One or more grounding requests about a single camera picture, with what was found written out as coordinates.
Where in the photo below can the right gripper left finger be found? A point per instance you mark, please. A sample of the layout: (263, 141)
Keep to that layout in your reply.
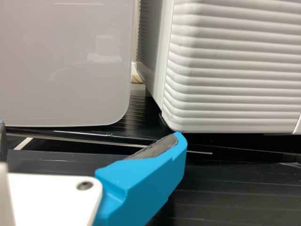
(2, 141)

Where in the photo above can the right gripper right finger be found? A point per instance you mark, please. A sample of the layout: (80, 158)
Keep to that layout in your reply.
(141, 183)

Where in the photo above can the black platform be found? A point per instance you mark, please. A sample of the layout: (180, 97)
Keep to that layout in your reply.
(235, 188)
(141, 122)

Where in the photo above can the white box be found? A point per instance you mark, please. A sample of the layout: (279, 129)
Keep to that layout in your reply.
(58, 58)

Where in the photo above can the incubator door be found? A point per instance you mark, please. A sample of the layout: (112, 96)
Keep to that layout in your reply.
(235, 70)

